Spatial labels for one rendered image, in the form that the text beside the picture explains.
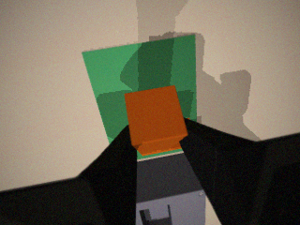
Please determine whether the orange block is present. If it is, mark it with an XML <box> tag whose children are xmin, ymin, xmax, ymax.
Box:
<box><xmin>124</xmin><ymin>85</ymin><xmax>188</xmax><ymax>156</ymax></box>

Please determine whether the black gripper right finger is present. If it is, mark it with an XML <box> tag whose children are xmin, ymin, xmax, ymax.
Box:
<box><xmin>179</xmin><ymin>117</ymin><xmax>300</xmax><ymax>225</ymax></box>

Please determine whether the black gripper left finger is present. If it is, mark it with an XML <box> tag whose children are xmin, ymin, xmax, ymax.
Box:
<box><xmin>0</xmin><ymin>125</ymin><xmax>137</xmax><ymax>225</ymax></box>

